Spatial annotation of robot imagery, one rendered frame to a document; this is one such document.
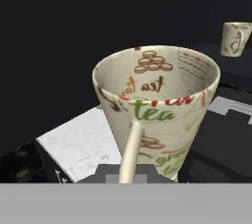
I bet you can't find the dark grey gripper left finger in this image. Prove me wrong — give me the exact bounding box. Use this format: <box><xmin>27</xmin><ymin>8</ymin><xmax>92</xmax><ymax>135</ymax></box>
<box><xmin>78</xmin><ymin>164</ymin><xmax>125</xmax><ymax>184</ymax></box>

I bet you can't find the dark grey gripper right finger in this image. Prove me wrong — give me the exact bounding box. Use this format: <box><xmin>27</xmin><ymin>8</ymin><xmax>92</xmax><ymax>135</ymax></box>
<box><xmin>132</xmin><ymin>163</ymin><xmax>178</xmax><ymax>184</ymax></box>

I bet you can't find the cream printed tea cup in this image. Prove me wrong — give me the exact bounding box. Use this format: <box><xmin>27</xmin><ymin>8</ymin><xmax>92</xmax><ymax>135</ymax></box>
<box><xmin>92</xmin><ymin>44</ymin><xmax>221</xmax><ymax>184</ymax></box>
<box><xmin>220</xmin><ymin>21</ymin><xmax>252</xmax><ymax>58</ymax></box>

